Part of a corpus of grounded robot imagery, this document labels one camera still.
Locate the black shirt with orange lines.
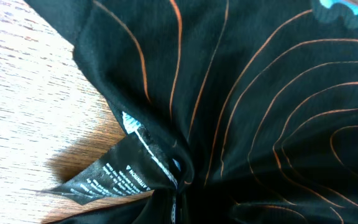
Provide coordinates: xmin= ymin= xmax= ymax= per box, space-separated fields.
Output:
xmin=30 ymin=0 xmax=358 ymax=224

